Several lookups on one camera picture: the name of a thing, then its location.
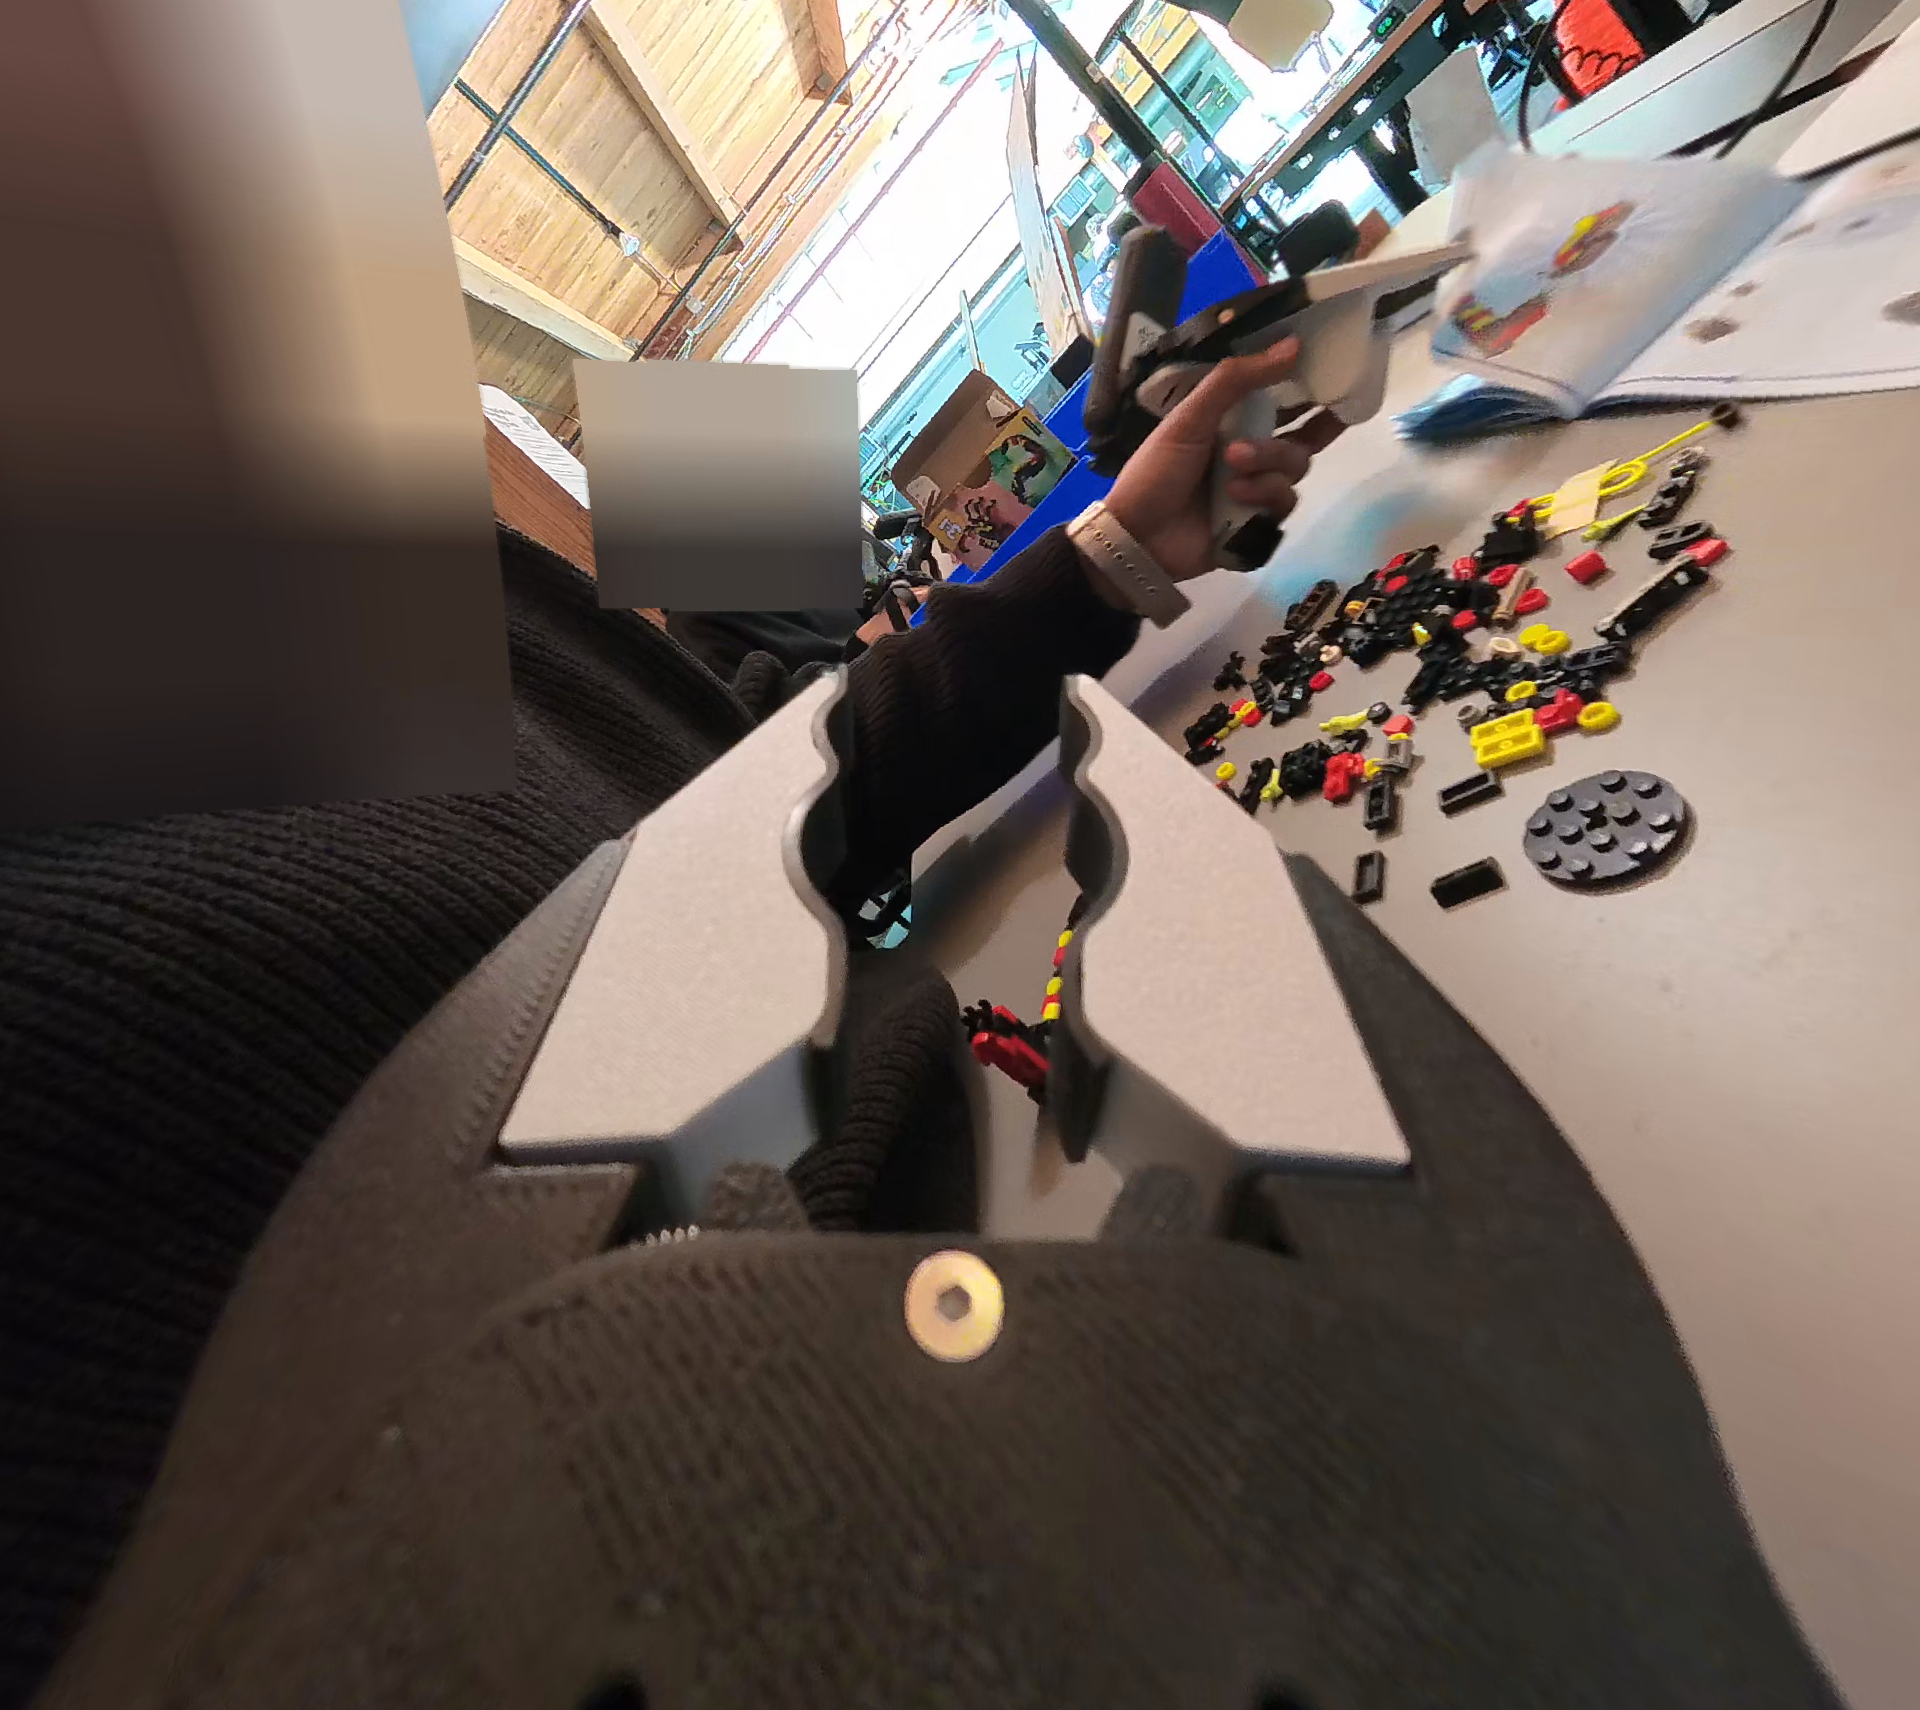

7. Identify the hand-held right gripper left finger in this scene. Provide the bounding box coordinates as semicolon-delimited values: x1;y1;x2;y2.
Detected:
495;667;852;1211

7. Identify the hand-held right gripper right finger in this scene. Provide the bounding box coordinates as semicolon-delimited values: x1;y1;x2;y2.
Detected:
1053;671;1415;1235

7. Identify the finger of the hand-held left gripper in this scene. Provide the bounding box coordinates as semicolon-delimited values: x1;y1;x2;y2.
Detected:
1301;243;1475;314

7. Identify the pile of lego pieces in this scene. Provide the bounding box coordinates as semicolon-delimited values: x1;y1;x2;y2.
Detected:
1182;412;1741;909

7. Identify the person's left forearm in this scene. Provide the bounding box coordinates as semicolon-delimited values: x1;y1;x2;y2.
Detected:
842;532;1145;902

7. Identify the long red black lego assembly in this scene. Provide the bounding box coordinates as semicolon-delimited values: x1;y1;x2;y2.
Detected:
963;895;1091;1099

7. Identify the lego instruction booklet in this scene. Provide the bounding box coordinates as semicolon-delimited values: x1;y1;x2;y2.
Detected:
1393;146;1920;443

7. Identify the black round lego plate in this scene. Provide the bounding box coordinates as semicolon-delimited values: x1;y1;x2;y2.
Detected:
1521;768;1692;897

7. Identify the person's left hand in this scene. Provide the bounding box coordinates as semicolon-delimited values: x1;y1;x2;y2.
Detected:
1105;334;1308;581

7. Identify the blue plastic bin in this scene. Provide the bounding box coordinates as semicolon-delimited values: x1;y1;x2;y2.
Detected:
1182;222;1279;309

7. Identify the background wooden desk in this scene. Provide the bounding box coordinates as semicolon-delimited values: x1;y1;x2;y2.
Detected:
1222;0;1501;227

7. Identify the picture printed toy box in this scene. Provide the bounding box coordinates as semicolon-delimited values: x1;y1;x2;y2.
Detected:
981;412;1080;529

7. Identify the brown cardboard box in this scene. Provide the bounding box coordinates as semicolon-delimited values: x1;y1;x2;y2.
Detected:
888;366;1038;550

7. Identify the blue bin with square tag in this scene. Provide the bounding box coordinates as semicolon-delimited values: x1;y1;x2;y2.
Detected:
899;449;1129;635

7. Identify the wristwatch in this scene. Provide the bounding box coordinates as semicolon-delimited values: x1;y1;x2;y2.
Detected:
1064;498;1190;627

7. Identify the person's black sweater torso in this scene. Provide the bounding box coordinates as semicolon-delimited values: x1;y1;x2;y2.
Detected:
0;523;984;1710

